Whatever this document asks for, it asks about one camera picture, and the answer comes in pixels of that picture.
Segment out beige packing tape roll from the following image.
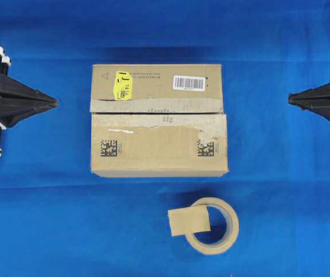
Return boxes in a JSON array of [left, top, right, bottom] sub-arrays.
[[185, 197, 239, 255]]

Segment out beige cut tape piece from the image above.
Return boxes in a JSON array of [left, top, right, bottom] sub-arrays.
[[168, 205, 211, 237]]

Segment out brown cardboard box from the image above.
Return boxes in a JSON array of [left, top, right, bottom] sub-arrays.
[[90, 64, 228, 178]]

